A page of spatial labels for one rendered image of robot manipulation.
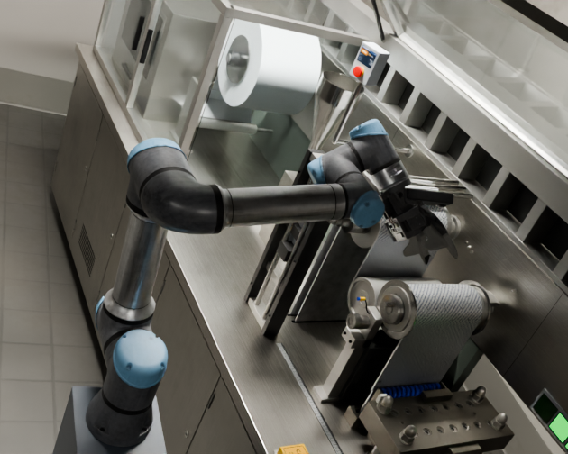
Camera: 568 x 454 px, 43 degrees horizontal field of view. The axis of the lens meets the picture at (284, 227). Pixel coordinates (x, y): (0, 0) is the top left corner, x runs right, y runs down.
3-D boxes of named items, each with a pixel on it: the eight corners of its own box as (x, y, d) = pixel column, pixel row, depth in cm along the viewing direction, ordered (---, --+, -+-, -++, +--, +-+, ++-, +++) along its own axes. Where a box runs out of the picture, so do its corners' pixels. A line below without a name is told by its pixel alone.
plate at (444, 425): (358, 416, 185) (368, 400, 182) (470, 403, 206) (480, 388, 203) (389, 468, 174) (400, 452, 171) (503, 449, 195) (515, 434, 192)
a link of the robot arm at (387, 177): (392, 165, 165) (407, 157, 157) (402, 182, 165) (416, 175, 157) (366, 178, 163) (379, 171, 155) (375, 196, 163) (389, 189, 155)
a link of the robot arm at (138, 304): (99, 371, 162) (145, 167, 134) (88, 324, 173) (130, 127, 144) (151, 367, 168) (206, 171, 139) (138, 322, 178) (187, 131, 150)
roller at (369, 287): (342, 301, 199) (359, 267, 193) (412, 300, 212) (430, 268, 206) (362, 331, 190) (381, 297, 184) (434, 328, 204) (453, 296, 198)
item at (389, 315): (375, 304, 183) (391, 287, 178) (381, 304, 184) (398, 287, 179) (386, 330, 179) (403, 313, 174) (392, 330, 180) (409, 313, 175)
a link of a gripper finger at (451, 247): (439, 267, 152) (412, 240, 158) (461, 255, 154) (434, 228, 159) (441, 259, 150) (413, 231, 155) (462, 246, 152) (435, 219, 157)
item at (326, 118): (249, 229, 254) (307, 85, 225) (282, 231, 261) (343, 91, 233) (263, 254, 244) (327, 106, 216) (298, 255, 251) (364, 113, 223)
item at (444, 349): (370, 389, 187) (400, 338, 178) (436, 383, 199) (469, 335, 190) (371, 391, 187) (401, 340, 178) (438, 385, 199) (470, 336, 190)
